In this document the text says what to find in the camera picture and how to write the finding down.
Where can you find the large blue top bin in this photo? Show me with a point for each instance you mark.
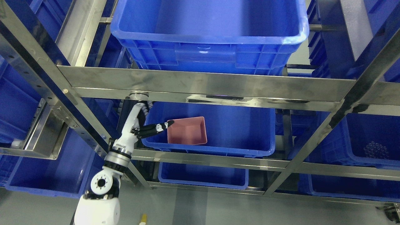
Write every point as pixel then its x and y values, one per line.
pixel 254 37

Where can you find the pink plastic storage box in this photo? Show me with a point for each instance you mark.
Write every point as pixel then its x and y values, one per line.
pixel 189 131

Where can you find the blue right shelf bin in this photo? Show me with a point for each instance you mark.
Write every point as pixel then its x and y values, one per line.
pixel 358 140

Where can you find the blue middle shelf bin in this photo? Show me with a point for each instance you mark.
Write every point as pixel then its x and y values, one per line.
pixel 230 130

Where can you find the blue bottom shelf bin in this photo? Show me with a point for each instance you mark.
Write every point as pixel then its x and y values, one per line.
pixel 202 175

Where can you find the blue shelf bin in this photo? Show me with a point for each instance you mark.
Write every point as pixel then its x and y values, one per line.
pixel 230 130
pixel 358 140
pixel 202 175

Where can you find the blue left lower bin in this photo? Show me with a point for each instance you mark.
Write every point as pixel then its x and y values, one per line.
pixel 68 176

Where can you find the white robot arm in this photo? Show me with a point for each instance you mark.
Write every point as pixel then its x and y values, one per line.
pixel 100 204

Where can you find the stainless steel shelf rack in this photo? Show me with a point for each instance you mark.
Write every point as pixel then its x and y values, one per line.
pixel 27 46

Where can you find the yellow floor object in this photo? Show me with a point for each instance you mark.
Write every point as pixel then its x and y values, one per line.
pixel 143 220

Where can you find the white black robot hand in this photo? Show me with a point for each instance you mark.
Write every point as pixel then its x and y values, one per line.
pixel 132 131

